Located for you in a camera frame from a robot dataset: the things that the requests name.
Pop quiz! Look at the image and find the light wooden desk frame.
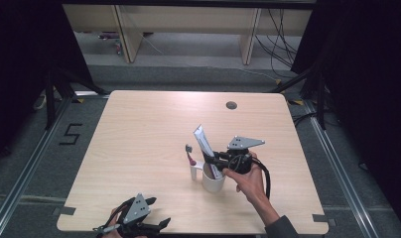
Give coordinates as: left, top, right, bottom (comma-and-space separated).
62, 3, 314, 65

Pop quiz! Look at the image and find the white cup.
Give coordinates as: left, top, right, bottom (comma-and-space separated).
190, 161, 226, 193

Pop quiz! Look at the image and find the purple grey toothbrush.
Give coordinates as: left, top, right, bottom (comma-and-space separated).
185, 144, 198, 167

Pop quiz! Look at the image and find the bundle of black cables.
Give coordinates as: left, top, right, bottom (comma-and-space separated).
254, 8, 303, 79

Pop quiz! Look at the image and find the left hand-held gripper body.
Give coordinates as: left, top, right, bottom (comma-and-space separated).
114, 192, 157, 238

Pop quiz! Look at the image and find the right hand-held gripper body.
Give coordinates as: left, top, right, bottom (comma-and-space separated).
221, 135, 266, 176

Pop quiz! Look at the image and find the metal floor rail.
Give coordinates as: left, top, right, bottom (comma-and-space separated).
303, 99, 385, 238
0, 95, 74, 238

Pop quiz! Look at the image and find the white purple toothpaste tube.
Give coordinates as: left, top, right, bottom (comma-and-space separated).
193, 124, 224, 180

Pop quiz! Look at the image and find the black metal stand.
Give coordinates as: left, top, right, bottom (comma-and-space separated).
270, 60, 330, 131
44, 66, 111, 131

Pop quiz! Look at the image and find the person's left hand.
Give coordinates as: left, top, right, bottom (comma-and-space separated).
102, 206, 149, 238

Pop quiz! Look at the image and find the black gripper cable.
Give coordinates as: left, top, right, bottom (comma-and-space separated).
251, 157, 272, 200

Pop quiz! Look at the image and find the person's right hand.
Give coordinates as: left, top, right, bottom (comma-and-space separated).
222, 152, 273, 206

